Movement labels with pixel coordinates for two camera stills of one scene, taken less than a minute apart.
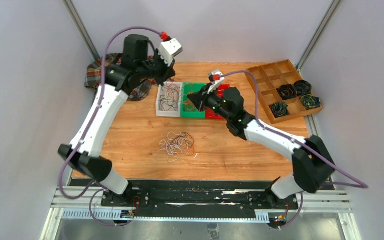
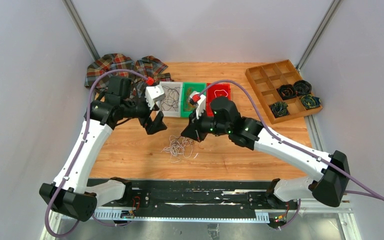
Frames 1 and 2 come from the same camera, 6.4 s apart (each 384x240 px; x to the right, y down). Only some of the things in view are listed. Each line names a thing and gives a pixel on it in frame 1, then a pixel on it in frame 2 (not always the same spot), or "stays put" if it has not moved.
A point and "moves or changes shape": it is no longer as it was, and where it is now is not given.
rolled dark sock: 287,91 stays put
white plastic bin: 168,99 stays put
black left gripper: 169,72 -> 152,126
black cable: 172,98 stays put
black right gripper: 199,99 -> 192,132
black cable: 166,103 stays put
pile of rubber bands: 175,144 moves or changes shape
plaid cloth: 96,74 stays put
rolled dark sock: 302,87 stays put
